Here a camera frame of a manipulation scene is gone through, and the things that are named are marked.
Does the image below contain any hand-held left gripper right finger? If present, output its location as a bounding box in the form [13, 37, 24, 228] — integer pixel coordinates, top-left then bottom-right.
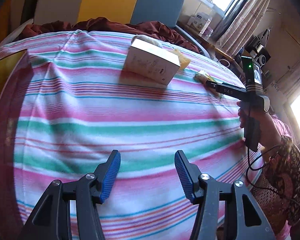
[174, 150, 277, 240]

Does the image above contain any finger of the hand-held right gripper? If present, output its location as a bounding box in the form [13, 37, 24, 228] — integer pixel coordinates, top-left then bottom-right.
[205, 79, 223, 92]

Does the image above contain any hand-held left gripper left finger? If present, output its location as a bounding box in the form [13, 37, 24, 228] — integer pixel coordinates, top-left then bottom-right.
[17, 149, 122, 240]

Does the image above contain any white green cracker packet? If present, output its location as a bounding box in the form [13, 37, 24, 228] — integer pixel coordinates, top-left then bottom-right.
[194, 70, 222, 98]

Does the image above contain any person's right forearm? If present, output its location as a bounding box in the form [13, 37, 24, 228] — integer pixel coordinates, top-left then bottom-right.
[261, 135, 300, 228]

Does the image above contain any person's right hand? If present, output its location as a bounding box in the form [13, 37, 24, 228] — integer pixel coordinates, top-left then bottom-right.
[237, 99, 283, 153]

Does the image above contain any round grey appliance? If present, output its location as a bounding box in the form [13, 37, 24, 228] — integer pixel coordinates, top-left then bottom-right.
[255, 45, 271, 67]

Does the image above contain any large yellow sponge block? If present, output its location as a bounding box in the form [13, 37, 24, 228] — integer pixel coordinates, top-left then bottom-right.
[169, 49, 192, 71]

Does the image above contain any black coffee machine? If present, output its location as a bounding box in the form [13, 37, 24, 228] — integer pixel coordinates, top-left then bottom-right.
[247, 36, 261, 55]

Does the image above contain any wooden desk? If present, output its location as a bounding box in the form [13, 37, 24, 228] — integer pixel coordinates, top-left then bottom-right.
[177, 22, 234, 60]

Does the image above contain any floral beige curtain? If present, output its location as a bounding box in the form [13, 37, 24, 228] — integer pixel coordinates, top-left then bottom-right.
[216, 0, 275, 55]

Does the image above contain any white cardboard box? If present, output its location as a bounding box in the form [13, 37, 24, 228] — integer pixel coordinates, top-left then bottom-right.
[122, 38, 182, 85]

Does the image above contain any rolled cream towel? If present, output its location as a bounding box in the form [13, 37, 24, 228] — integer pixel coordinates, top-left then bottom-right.
[134, 35, 164, 48]

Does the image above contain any striped bed sheet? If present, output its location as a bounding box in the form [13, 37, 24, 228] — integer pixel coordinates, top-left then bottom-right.
[0, 30, 265, 240]

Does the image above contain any maroon blanket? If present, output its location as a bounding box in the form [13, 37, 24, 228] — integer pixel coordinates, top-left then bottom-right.
[22, 17, 200, 53]

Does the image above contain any yellow blue padded headboard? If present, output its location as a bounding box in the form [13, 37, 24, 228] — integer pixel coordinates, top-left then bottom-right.
[22, 0, 185, 28]

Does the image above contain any black cable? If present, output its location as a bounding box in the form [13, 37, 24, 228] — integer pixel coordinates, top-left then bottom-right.
[245, 144, 300, 212]

